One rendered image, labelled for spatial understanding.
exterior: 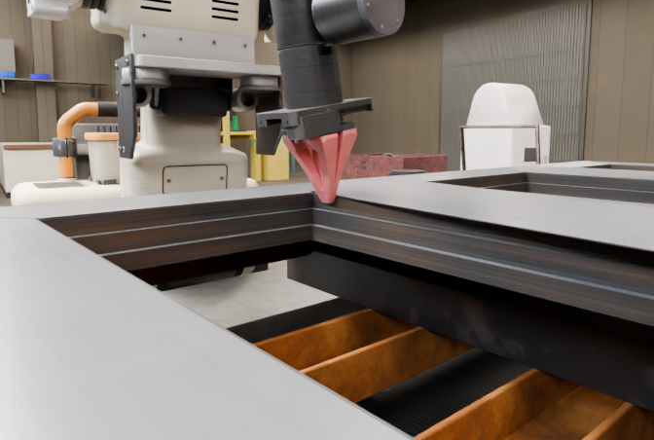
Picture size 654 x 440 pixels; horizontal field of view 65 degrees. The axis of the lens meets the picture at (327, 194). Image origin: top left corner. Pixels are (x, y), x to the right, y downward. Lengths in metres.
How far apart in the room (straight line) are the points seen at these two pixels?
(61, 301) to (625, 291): 0.31
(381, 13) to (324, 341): 0.33
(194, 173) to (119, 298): 0.76
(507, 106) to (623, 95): 3.36
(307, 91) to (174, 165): 0.50
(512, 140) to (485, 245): 5.45
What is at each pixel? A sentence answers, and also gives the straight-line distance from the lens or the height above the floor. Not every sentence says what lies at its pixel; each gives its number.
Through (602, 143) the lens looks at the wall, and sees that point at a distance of 9.17.
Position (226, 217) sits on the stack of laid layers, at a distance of 0.50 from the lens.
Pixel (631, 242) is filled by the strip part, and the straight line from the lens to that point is 0.35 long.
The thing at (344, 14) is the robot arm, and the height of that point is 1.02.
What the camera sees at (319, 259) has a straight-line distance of 0.66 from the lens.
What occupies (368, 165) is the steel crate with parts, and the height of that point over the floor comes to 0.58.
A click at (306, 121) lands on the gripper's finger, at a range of 0.47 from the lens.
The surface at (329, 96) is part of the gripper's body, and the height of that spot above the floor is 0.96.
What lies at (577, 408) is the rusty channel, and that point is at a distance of 0.55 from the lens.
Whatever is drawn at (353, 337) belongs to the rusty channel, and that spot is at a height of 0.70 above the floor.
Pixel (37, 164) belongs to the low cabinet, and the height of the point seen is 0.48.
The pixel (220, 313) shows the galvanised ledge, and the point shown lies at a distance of 0.74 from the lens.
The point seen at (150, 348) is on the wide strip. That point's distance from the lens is 0.17.
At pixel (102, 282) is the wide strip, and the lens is 0.24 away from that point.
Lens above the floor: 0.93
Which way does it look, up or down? 7 degrees down
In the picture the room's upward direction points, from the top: straight up
